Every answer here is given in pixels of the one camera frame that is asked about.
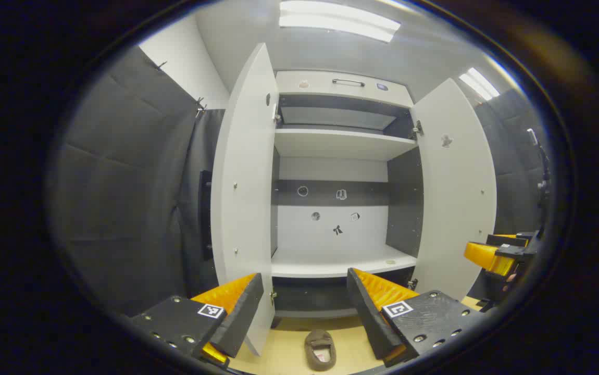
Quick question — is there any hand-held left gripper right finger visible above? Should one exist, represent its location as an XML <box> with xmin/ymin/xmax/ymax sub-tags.
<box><xmin>346</xmin><ymin>268</ymin><xmax>482</xmax><ymax>365</ymax></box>

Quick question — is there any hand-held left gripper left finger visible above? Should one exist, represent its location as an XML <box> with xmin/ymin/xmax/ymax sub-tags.
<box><xmin>128</xmin><ymin>272</ymin><xmax>265</xmax><ymax>368</ymax></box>

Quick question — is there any brown fuzzy shoe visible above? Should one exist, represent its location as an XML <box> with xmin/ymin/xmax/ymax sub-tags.
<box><xmin>304</xmin><ymin>329</ymin><xmax>337</xmax><ymax>372</ymax></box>

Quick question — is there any grey shoe cabinet door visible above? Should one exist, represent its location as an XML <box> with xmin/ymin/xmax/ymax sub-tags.
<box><xmin>211</xmin><ymin>43</ymin><xmax>280</xmax><ymax>357</ymax></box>
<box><xmin>411</xmin><ymin>78</ymin><xmax>498</xmax><ymax>302</ymax></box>

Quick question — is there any grey shoe cabinet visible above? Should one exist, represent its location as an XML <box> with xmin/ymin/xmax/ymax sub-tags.
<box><xmin>270</xmin><ymin>69</ymin><xmax>425</xmax><ymax>319</ymax></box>

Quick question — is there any grey cabinet shelf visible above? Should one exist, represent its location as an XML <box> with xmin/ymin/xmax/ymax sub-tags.
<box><xmin>271</xmin><ymin>247</ymin><xmax>418</xmax><ymax>279</ymax></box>
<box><xmin>274</xmin><ymin>128</ymin><xmax>418</xmax><ymax>161</ymax></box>

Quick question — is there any black backdrop cloth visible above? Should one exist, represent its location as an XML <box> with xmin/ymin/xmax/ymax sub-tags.
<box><xmin>474</xmin><ymin>89</ymin><xmax>551</xmax><ymax>300</ymax></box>
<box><xmin>48</xmin><ymin>46</ymin><xmax>227</xmax><ymax>319</ymax></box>

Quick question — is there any ceiling light panel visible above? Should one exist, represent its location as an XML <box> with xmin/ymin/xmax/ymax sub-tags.
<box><xmin>279</xmin><ymin>0</ymin><xmax>402</xmax><ymax>43</ymax></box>
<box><xmin>458</xmin><ymin>67</ymin><xmax>501</xmax><ymax>101</ymax></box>

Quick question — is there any black door handle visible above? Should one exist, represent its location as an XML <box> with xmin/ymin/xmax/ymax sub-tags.
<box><xmin>199</xmin><ymin>170</ymin><xmax>215</xmax><ymax>261</ymax></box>

